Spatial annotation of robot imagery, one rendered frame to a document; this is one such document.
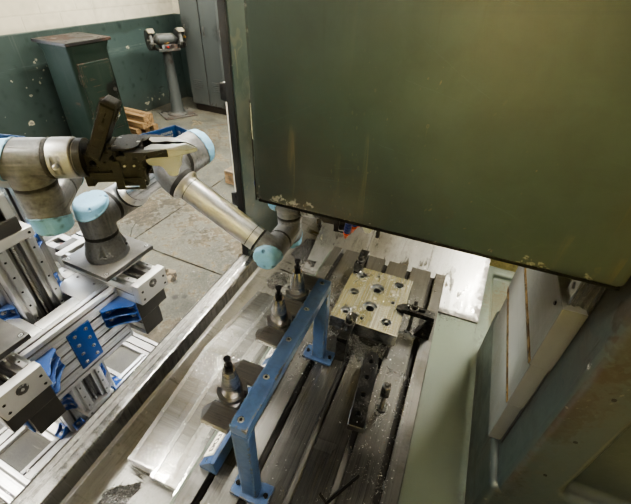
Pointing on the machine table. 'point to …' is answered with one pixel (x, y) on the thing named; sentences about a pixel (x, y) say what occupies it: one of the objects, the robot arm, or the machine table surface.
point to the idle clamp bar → (363, 393)
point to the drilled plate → (372, 328)
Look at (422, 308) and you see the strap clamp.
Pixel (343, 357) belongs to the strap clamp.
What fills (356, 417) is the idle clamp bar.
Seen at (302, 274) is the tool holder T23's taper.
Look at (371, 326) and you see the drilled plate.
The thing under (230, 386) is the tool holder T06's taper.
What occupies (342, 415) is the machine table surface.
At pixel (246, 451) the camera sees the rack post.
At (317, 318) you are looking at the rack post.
